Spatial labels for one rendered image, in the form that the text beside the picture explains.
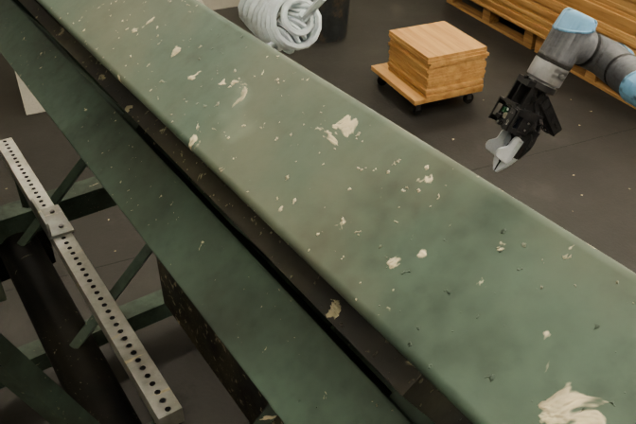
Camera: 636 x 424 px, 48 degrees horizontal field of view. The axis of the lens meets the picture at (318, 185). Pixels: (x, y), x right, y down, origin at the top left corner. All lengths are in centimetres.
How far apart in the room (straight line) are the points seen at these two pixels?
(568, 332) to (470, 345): 4
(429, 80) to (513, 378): 419
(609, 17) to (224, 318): 453
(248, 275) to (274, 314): 6
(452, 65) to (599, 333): 424
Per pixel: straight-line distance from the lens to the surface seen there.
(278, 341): 67
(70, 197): 256
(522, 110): 152
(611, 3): 507
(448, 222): 39
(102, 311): 172
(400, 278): 38
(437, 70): 451
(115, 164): 97
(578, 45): 154
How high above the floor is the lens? 214
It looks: 33 degrees down
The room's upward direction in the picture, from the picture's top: 1 degrees counter-clockwise
